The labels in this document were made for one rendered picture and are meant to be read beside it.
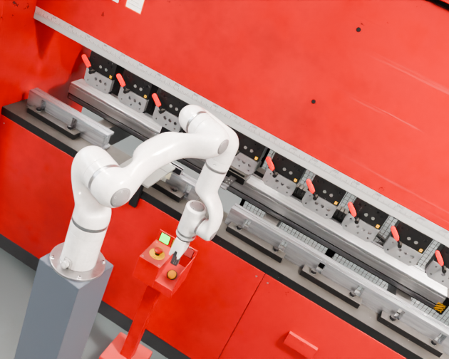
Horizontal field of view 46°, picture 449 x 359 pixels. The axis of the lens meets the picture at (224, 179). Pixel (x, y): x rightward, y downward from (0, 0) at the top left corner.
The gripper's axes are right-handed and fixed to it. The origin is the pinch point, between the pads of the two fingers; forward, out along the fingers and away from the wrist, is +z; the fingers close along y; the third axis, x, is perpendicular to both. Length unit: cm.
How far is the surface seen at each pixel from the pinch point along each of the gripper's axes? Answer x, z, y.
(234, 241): 16.2, -0.7, -29.4
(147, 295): -5.9, 28.8, -0.5
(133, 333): -5, 55, 2
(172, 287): 3.7, 13.7, 1.1
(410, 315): 101, -8, -37
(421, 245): 87, -41, -39
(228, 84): -17, -63, -45
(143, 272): -10.5, 12.9, 3.1
